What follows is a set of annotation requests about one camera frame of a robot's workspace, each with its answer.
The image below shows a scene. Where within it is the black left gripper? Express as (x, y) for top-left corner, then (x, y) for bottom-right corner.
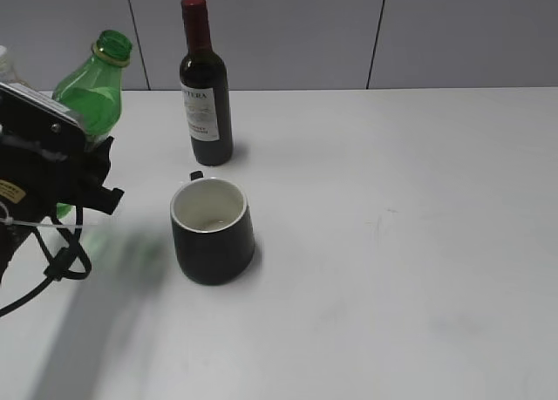
(1, 83), (124, 226)

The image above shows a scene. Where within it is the dark red wine bottle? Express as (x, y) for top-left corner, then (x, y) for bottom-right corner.
(179, 0), (234, 166)

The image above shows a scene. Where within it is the black mug white inside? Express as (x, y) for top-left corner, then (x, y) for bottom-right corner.
(170, 170), (256, 286)

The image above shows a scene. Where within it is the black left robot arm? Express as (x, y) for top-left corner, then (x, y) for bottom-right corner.
(1, 82), (124, 269)

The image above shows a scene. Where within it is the orange juice bottle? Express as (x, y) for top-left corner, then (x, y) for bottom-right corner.
(0, 45), (20, 83)

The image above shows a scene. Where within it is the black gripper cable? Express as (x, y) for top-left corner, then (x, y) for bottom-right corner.
(0, 203), (93, 318)

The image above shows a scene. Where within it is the green sprite bottle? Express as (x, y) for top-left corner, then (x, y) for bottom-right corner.
(51, 29), (133, 220)

